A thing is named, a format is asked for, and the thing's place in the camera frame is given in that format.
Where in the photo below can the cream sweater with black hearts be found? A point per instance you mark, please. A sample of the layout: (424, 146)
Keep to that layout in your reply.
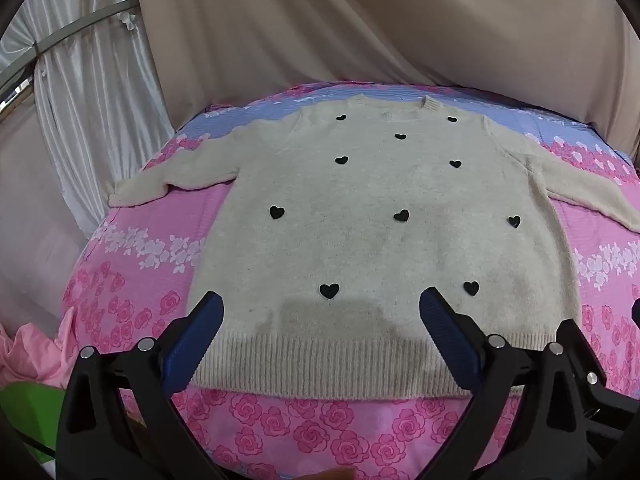
(370, 240)

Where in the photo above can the metal curtain rail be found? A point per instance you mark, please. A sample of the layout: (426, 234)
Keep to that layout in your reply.
(55, 35)

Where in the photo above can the green plastic object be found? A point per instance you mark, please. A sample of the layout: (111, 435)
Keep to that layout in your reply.
(25, 410)

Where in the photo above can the white satin curtain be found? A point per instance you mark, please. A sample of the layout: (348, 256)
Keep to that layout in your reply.
(95, 100)

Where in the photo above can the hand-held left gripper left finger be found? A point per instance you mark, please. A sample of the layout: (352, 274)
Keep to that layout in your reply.
(196, 345)

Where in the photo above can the pink floral bed sheet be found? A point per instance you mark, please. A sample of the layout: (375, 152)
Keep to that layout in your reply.
(135, 280)

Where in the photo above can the beige draped cloth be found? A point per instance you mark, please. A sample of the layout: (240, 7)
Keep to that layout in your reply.
(400, 20)

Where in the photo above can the pink crumpled cloth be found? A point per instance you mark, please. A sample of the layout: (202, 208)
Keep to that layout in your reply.
(35, 355)

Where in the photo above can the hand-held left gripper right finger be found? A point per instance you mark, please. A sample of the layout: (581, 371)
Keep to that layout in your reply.
(445, 335)

